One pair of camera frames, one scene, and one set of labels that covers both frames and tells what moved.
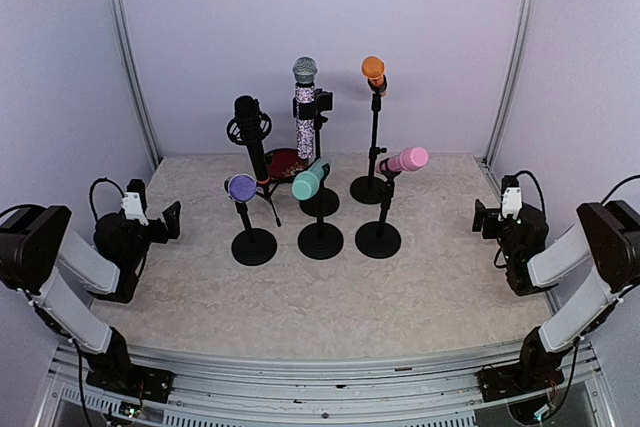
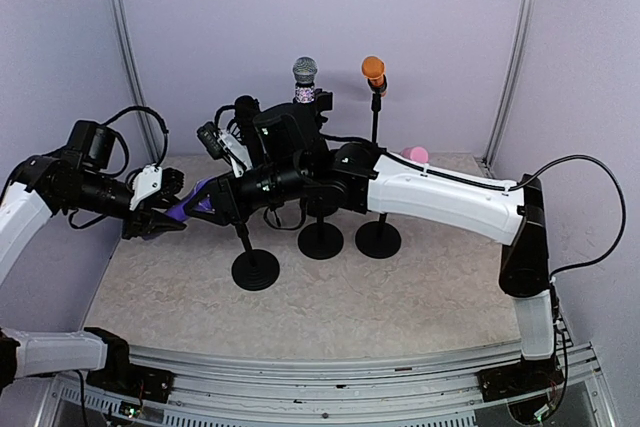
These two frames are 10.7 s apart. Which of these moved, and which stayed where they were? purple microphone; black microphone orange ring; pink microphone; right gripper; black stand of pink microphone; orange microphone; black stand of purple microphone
Moved: black stand of purple microphone; purple microphone; right gripper
Stayed: pink microphone; black stand of pink microphone; black microphone orange ring; orange microphone
